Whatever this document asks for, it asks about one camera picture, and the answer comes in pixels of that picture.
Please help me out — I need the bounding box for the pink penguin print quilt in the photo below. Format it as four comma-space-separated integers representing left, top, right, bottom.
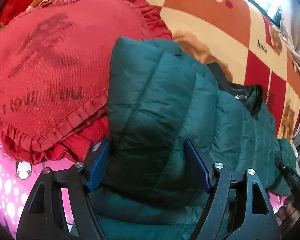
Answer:
0, 141, 73, 238

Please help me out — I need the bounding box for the beige curtain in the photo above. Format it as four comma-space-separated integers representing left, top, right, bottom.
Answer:
280, 2, 300, 72

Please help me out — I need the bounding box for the orange red checkered blanket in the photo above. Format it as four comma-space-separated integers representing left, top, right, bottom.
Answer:
31, 0, 300, 140

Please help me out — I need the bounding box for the person's right hand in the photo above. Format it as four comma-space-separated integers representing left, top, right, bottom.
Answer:
275, 196, 300, 227

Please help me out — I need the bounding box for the red heart ruffled pillow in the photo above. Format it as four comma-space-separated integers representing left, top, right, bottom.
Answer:
0, 0, 172, 164

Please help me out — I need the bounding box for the green quilted puffer jacket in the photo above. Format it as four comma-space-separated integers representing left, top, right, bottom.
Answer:
90, 37, 296, 239

